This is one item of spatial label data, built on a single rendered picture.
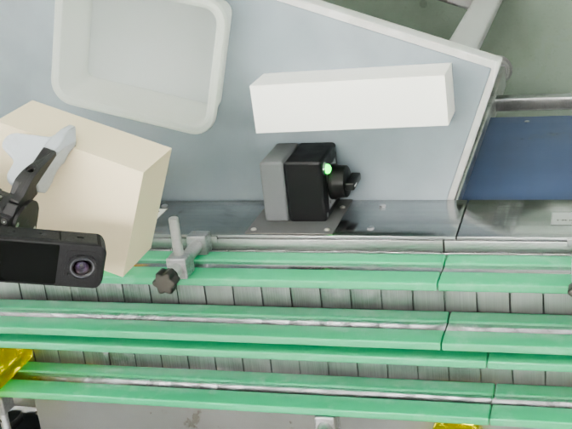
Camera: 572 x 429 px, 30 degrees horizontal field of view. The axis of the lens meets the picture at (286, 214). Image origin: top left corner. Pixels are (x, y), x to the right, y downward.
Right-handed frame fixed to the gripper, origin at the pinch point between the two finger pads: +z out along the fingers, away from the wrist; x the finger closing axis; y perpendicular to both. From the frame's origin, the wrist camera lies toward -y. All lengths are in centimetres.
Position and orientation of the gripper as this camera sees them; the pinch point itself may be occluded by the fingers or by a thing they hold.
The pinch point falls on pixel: (69, 192)
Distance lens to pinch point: 111.3
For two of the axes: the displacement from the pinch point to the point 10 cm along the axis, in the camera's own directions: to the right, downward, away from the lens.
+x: -2.3, 8.7, 4.3
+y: -9.3, -3.3, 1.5
